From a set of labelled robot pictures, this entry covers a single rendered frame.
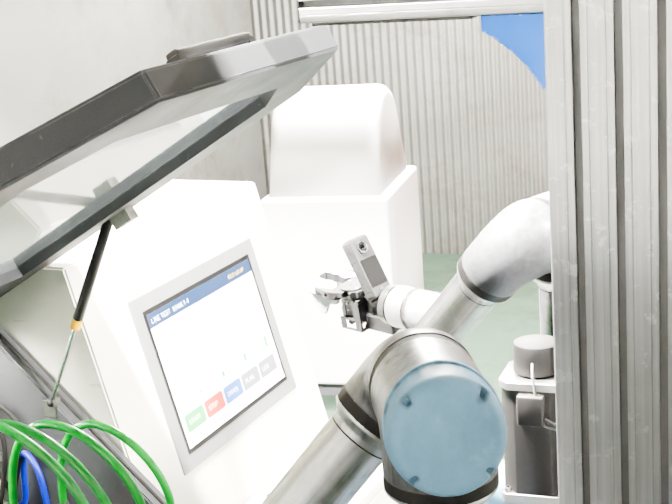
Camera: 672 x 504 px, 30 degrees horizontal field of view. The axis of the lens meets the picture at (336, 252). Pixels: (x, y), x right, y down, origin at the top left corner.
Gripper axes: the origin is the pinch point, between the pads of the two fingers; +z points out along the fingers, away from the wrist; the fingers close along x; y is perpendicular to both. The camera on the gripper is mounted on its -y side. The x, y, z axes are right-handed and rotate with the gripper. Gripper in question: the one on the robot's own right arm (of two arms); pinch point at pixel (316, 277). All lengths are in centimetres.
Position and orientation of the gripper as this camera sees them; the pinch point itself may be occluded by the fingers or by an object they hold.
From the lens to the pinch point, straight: 234.7
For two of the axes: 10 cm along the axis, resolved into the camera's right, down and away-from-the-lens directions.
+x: 6.9, -3.6, 6.2
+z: -7.0, -1.4, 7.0
